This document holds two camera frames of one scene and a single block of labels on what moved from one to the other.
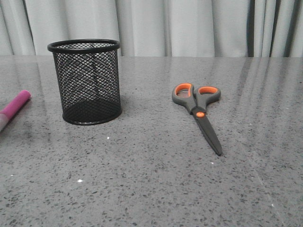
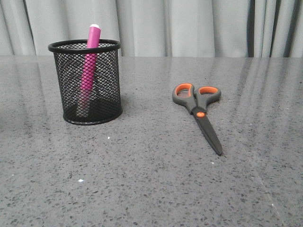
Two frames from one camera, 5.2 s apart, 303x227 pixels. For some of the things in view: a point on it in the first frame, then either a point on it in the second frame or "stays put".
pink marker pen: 8,113 to 93,42
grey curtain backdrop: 156,28 stays put
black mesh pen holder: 88,74 stays put
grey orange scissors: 196,100 stays put
